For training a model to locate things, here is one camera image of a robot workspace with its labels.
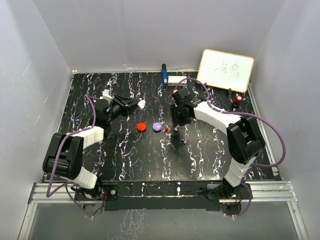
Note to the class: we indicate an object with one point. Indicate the white pink cardboard box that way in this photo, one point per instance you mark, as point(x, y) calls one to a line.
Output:
point(177, 80)

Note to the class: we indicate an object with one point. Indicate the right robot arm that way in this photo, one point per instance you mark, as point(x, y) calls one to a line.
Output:
point(244, 138)

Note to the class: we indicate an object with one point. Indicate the black front base bar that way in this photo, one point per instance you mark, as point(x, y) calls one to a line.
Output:
point(172, 195)

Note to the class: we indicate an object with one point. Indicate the red earbud charging case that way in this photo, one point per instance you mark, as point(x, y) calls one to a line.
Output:
point(141, 127)

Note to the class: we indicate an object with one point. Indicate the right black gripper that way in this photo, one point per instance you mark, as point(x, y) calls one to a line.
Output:
point(177, 121)

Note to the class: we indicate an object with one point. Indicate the blue black device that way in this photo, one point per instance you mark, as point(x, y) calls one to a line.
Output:
point(164, 75)

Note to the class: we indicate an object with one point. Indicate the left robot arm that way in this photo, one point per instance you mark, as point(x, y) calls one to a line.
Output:
point(64, 156)

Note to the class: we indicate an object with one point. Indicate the purple earbud charging case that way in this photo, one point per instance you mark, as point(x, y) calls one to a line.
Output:
point(157, 127)

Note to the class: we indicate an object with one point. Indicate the white whiteboard with wooden frame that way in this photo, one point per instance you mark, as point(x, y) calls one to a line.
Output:
point(225, 70)

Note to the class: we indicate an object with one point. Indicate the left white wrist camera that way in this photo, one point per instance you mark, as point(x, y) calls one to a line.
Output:
point(106, 95)

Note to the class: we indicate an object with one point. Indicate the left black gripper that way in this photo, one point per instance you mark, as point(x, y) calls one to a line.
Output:
point(124, 103)

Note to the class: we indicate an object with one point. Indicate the white earbud charging case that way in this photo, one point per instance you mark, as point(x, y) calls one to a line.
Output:
point(141, 104)

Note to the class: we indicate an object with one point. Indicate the red emergency stop button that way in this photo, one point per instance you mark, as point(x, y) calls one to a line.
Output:
point(238, 99)

